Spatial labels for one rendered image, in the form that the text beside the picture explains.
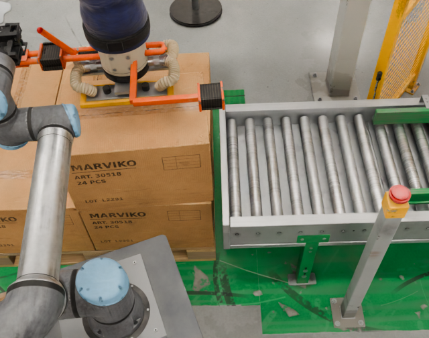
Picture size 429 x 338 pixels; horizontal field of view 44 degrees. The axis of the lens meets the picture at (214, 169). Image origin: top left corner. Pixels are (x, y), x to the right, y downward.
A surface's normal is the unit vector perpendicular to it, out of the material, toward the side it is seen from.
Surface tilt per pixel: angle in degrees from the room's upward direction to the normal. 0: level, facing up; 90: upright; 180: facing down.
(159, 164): 90
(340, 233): 90
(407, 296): 0
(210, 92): 0
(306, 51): 0
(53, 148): 18
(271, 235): 90
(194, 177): 90
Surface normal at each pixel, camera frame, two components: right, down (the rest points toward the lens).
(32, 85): -0.04, -0.60
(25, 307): 0.27, -0.47
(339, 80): 0.02, 0.80
